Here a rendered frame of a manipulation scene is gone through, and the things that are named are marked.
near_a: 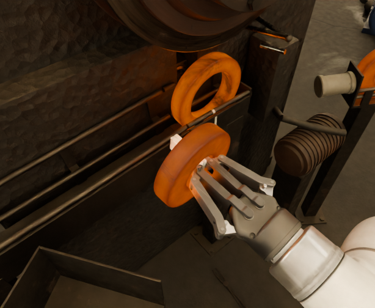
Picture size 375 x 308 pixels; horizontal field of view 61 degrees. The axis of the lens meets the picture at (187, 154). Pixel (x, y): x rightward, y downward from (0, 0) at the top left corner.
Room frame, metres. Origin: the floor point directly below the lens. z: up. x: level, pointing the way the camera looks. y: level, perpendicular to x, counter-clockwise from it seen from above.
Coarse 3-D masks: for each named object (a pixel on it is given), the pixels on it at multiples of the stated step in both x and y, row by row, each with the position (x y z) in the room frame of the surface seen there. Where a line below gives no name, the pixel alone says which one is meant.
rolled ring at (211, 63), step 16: (192, 64) 0.56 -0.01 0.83; (208, 64) 0.55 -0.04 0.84; (224, 64) 0.57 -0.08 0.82; (192, 80) 0.53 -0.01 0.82; (224, 80) 0.62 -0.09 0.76; (240, 80) 0.62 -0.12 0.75; (176, 96) 0.52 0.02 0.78; (192, 96) 0.52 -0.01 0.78; (224, 96) 0.60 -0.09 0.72; (176, 112) 0.51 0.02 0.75; (192, 112) 0.57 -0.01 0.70
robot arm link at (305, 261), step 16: (304, 240) 0.19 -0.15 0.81; (320, 240) 0.19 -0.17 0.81; (288, 256) 0.17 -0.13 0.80; (304, 256) 0.17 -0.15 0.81; (320, 256) 0.17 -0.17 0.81; (336, 256) 0.17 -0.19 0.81; (272, 272) 0.17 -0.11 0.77; (288, 272) 0.16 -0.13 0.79; (304, 272) 0.15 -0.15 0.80; (320, 272) 0.15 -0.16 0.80; (288, 288) 0.15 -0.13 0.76; (304, 288) 0.14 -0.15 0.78
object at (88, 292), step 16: (32, 256) 0.21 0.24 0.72; (48, 256) 0.22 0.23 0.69; (64, 256) 0.21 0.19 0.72; (32, 272) 0.19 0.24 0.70; (48, 272) 0.21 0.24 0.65; (64, 272) 0.22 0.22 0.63; (80, 272) 0.21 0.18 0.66; (96, 272) 0.20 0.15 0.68; (112, 272) 0.19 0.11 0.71; (128, 272) 0.19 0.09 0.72; (16, 288) 0.16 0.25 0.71; (32, 288) 0.18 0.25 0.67; (48, 288) 0.19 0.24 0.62; (64, 288) 0.20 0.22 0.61; (80, 288) 0.20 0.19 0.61; (96, 288) 0.20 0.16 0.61; (112, 288) 0.20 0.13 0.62; (128, 288) 0.19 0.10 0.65; (144, 288) 0.18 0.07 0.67; (160, 288) 0.17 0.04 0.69; (16, 304) 0.15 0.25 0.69; (32, 304) 0.16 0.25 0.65; (48, 304) 0.17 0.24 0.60; (64, 304) 0.17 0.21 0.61; (80, 304) 0.17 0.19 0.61; (96, 304) 0.17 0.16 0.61; (112, 304) 0.17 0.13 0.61; (128, 304) 0.17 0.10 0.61; (144, 304) 0.17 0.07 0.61; (160, 304) 0.17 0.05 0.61
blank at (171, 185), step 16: (208, 128) 0.35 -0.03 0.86; (192, 144) 0.32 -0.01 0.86; (208, 144) 0.32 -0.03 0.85; (224, 144) 0.36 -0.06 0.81; (176, 160) 0.30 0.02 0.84; (192, 160) 0.30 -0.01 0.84; (160, 176) 0.29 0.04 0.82; (176, 176) 0.28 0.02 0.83; (160, 192) 0.28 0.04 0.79; (176, 192) 0.28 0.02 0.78
